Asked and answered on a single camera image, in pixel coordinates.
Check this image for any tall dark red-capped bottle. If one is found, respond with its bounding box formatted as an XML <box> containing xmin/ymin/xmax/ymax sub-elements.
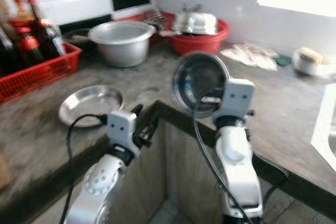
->
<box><xmin>24</xmin><ymin>0</ymin><xmax>67</xmax><ymax>60</ymax></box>

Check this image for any red plastic mesh basket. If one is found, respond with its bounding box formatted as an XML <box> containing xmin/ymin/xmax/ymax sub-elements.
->
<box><xmin>115</xmin><ymin>12</ymin><xmax>177</xmax><ymax>44</ymax></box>
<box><xmin>0</xmin><ymin>42</ymin><xmax>83</xmax><ymax>104</ymax></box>

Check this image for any red plastic basin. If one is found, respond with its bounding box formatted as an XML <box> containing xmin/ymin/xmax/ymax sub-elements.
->
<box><xmin>169</xmin><ymin>18</ymin><xmax>231</xmax><ymax>56</ymax></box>

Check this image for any deep stainless steel bowl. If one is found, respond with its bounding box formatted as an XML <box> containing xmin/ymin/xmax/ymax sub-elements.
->
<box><xmin>171</xmin><ymin>51</ymin><xmax>231</xmax><ymax>119</ymax></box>

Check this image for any yellow sponge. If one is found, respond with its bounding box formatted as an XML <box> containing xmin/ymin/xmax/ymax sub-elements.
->
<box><xmin>299</xmin><ymin>47</ymin><xmax>324</xmax><ymax>63</ymax></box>

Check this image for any beige dish cloth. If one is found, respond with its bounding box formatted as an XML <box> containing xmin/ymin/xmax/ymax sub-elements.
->
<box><xmin>220</xmin><ymin>43</ymin><xmax>279</xmax><ymax>72</ymax></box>

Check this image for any green scrub pad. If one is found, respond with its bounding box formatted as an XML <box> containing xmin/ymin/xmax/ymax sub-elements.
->
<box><xmin>275</xmin><ymin>55</ymin><xmax>293</xmax><ymax>68</ymax></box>

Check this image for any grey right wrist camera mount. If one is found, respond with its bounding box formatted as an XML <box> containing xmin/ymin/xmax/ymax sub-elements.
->
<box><xmin>213</xmin><ymin>78</ymin><xmax>256</xmax><ymax>128</ymax></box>

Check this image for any amber red-capped bottle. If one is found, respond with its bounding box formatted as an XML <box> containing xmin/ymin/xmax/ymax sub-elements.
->
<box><xmin>12</xmin><ymin>0</ymin><xmax>35</xmax><ymax>26</ymax></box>

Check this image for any metal wire rack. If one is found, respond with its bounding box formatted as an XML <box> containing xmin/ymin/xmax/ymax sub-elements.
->
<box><xmin>139</xmin><ymin>6</ymin><xmax>166</xmax><ymax>28</ymax></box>

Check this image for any dark cooking pan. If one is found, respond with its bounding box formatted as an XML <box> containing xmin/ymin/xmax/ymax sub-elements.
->
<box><xmin>63</xmin><ymin>27</ymin><xmax>93</xmax><ymax>45</ymax></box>

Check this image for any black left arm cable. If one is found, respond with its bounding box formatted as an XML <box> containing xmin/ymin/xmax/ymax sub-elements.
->
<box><xmin>59</xmin><ymin>114</ymin><xmax>110</xmax><ymax>224</ymax></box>

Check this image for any shallow stainless steel plate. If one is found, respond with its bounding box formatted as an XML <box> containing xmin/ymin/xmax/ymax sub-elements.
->
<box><xmin>59</xmin><ymin>85</ymin><xmax>125</xmax><ymax>129</ymax></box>

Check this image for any white ceramic bowl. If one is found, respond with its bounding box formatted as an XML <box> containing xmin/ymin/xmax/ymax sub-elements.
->
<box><xmin>292</xmin><ymin>48</ymin><xmax>328</xmax><ymax>77</ymax></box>

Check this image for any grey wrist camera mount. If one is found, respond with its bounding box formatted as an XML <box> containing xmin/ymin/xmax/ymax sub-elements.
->
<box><xmin>107</xmin><ymin>110</ymin><xmax>140</xmax><ymax>156</ymax></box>
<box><xmin>213</xmin><ymin>78</ymin><xmax>256</xmax><ymax>128</ymax></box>

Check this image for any upturned shiny steel dish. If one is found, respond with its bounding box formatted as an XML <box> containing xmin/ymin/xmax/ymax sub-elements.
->
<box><xmin>172</xmin><ymin>11</ymin><xmax>219</xmax><ymax>36</ymax></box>

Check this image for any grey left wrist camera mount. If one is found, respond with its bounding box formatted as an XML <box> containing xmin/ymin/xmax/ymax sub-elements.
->
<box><xmin>107</xmin><ymin>110</ymin><xmax>140</xmax><ymax>156</ymax></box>

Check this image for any aluminium cooking pot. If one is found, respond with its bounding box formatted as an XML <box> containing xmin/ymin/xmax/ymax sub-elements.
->
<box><xmin>88</xmin><ymin>20</ymin><xmax>156</xmax><ymax>69</ymax></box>

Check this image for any small red-labelled bottle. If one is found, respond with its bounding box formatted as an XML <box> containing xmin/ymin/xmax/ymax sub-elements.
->
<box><xmin>17</xmin><ymin>25</ymin><xmax>44</xmax><ymax>65</ymax></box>

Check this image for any large dark sauce bottle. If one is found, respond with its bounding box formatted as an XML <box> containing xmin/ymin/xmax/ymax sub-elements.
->
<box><xmin>0</xmin><ymin>24</ymin><xmax>22</xmax><ymax>76</ymax></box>

